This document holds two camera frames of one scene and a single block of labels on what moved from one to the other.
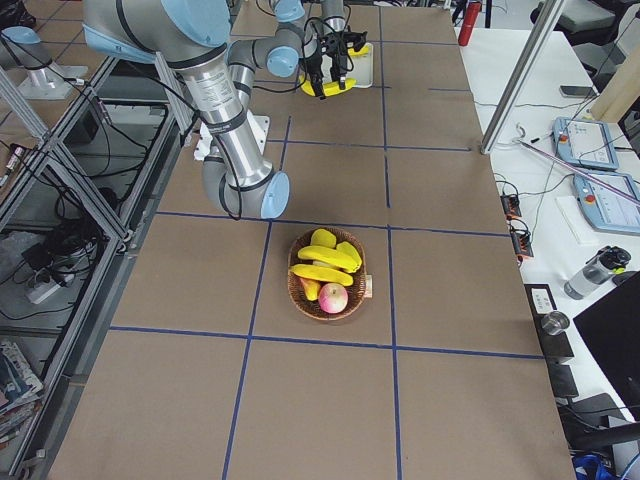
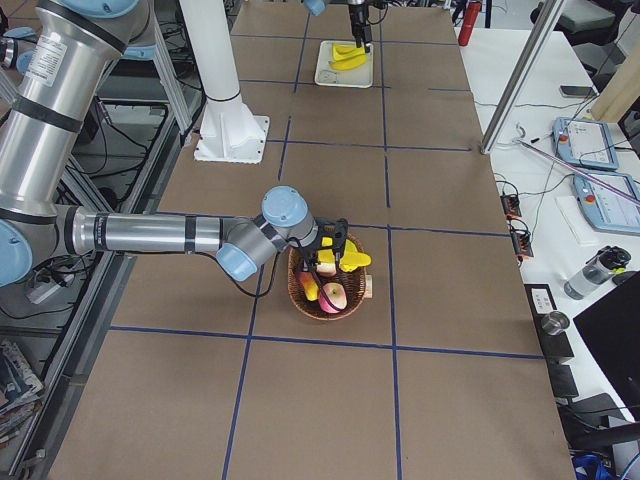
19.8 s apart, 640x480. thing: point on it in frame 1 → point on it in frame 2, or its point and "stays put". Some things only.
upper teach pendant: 585,142 stays put
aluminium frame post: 520,75 stays put
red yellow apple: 332,298 stays put
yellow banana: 362,51 stays put
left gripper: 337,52 → 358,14
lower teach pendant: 606,210 stays put
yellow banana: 321,273 → 352,258
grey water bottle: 606,262 stays put
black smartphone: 577,91 stays put
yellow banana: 330,88 → 349,63
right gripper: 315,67 → 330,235
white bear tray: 361,71 stays put
